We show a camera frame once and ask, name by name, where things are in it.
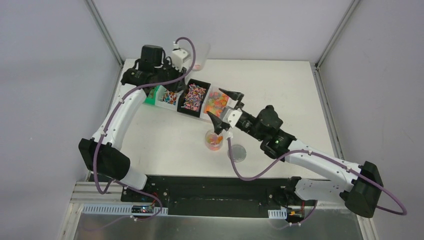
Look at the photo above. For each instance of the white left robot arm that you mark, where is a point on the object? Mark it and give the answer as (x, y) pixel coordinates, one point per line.
(101, 153)

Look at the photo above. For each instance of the translucent plastic scoop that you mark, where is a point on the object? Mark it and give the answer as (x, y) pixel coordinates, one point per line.
(202, 51)

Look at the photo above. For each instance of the clear jar lid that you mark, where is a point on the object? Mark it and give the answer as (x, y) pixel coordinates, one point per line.
(239, 153)

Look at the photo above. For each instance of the black swirl lollipop bin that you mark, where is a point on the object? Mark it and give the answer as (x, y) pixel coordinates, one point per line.
(192, 99)

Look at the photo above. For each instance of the white lollipop bin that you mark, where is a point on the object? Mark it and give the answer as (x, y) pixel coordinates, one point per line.
(166, 99)

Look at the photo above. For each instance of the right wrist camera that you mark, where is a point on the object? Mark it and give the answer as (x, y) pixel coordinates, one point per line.
(231, 116)

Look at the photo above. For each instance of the clear plastic jar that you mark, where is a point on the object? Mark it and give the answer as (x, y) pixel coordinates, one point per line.
(213, 141)

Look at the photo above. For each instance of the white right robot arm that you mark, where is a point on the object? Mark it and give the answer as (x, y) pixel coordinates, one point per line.
(358, 186)

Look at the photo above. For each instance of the green candy bin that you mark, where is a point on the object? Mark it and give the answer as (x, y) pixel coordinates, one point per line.
(151, 97)

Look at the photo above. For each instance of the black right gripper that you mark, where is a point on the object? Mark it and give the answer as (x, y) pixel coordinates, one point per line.
(218, 125)

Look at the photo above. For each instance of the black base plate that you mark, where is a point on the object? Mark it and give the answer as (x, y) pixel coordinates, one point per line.
(224, 196)

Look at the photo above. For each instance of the white star candy bin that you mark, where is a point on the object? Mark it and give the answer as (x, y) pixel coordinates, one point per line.
(215, 102)

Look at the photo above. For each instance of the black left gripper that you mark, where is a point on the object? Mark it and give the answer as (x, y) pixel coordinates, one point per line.
(177, 84)

